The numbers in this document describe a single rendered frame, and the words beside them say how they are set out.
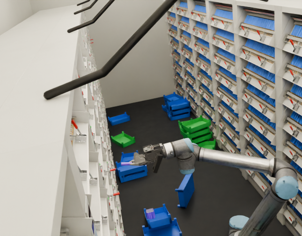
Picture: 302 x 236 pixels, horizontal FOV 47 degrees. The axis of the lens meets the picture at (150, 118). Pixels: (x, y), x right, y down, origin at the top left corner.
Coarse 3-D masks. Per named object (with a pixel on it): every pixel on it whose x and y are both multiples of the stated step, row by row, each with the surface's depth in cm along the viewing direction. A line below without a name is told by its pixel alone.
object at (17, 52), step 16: (32, 32) 263; (48, 32) 247; (0, 48) 209; (16, 48) 199; (32, 48) 190; (0, 64) 160; (16, 64) 154; (0, 80) 130; (16, 80) 126; (0, 96) 109
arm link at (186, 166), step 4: (192, 156) 208; (180, 160) 202; (184, 160) 201; (188, 160) 201; (192, 160) 204; (180, 164) 203; (184, 164) 202; (188, 164) 202; (192, 164) 204; (180, 168) 205; (184, 168) 203; (188, 168) 203; (192, 168) 204; (184, 172) 204; (188, 172) 204; (192, 172) 205
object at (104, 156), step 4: (104, 156) 229; (104, 160) 230; (104, 164) 226; (104, 168) 221; (104, 176) 212; (108, 180) 208; (108, 184) 204; (108, 188) 200; (108, 192) 196; (112, 212) 174; (112, 216) 175
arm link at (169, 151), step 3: (165, 144) 199; (168, 144) 199; (165, 147) 197; (168, 147) 197; (171, 147) 197; (165, 150) 197; (168, 150) 197; (171, 150) 197; (165, 153) 198; (168, 153) 197; (171, 153) 197; (168, 156) 198; (171, 156) 198
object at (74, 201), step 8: (64, 136) 73; (72, 152) 80; (72, 160) 77; (72, 168) 74; (72, 176) 74; (80, 176) 85; (72, 184) 75; (80, 184) 81; (64, 192) 75; (72, 192) 75; (80, 192) 79; (64, 200) 76; (72, 200) 76; (80, 200) 77; (64, 208) 77; (72, 208) 77; (80, 208) 77; (64, 216) 77; (72, 216) 78; (80, 216) 78
